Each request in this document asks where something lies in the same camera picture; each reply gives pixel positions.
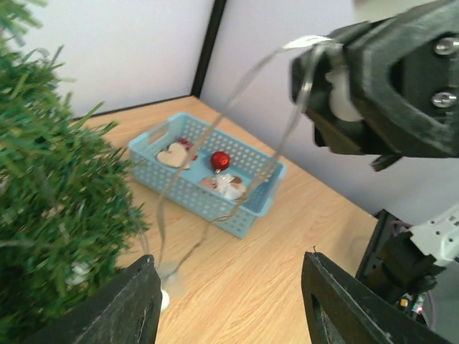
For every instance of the small green christmas tree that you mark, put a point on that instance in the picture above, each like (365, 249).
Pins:
(67, 211)

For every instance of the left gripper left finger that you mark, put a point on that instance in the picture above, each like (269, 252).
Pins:
(126, 310)

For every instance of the wooden heart ornament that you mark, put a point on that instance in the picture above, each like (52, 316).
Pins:
(173, 156)

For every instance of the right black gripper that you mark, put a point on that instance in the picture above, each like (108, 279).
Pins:
(387, 88)

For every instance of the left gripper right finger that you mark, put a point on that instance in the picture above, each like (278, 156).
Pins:
(340, 309)

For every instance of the red ball ornament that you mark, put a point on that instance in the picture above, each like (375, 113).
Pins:
(220, 161)

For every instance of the fairy light string white beads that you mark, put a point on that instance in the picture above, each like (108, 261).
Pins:
(237, 201)

